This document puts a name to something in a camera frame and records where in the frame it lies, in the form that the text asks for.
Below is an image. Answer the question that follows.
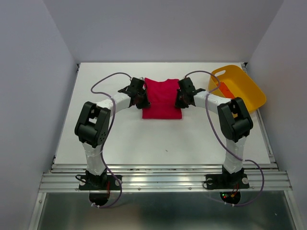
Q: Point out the yellow plastic basket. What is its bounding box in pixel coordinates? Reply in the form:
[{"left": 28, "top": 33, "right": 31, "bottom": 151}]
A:
[{"left": 208, "top": 65, "right": 266, "bottom": 113}]

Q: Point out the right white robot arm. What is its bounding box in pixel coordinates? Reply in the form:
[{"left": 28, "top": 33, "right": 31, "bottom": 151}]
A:
[{"left": 175, "top": 78, "right": 253, "bottom": 190}]

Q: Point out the red t shirt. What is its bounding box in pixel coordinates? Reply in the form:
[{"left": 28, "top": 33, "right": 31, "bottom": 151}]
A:
[{"left": 142, "top": 78, "right": 182, "bottom": 120}]

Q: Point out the orange rolled t shirt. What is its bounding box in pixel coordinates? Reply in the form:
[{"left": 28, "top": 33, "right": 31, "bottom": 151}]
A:
[{"left": 216, "top": 82, "right": 235, "bottom": 99}]

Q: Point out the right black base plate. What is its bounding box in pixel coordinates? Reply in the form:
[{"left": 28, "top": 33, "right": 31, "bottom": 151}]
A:
[{"left": 202, "top": 173, "right": 250, "bottom": 190}]

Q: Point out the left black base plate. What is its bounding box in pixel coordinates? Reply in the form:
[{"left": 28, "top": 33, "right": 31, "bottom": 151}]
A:
[{"left": 75, "top": 174, "right": 120, "bottom": 191}]

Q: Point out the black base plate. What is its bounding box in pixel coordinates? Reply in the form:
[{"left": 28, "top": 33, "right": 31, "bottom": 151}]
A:
[
  {"left": 202, "top": 173, "right": 250, "bottom": 190},
  {"left": 75, "top": 174, "right": 120, "bottom": 191}
]

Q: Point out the aluminium rail frame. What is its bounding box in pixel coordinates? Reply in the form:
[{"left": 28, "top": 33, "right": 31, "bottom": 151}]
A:
[{"left": 29, "top": 62, "right": 304, "bottom": 230}]

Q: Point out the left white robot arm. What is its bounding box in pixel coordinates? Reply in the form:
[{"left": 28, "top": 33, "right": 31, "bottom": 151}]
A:
[{"left": 74, "top": 78, "right": 150, "bottom": 189}]

